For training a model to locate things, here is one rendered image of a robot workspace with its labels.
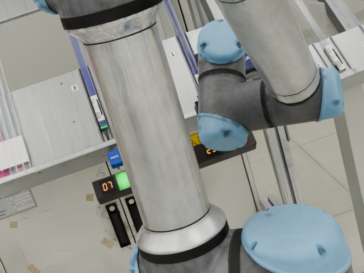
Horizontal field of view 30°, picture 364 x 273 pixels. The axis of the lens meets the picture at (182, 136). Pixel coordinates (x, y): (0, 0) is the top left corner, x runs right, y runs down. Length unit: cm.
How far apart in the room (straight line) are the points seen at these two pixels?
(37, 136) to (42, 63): 192
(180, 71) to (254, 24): 66
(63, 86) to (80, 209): 42
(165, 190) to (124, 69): 15
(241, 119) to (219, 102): 4
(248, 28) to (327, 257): 28
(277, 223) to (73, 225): 103
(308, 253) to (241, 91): 33
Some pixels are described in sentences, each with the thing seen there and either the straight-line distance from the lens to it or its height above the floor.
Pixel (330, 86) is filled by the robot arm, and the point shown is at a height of 85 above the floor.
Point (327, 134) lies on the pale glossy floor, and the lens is 290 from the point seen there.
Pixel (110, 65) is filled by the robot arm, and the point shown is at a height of 102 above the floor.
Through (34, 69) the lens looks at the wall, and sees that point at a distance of 334.
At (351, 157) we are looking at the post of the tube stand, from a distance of 168.
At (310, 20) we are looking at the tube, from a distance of 141.
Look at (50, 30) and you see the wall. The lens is 330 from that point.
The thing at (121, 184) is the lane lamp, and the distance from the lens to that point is 136.
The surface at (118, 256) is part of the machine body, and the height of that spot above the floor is 30.
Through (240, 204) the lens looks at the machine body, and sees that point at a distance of 184.
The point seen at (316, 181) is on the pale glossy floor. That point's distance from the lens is 255.
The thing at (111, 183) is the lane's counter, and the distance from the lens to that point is 137.
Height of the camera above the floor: 119
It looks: 21 degrees down
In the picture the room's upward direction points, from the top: 18 degrees counter-clockwise
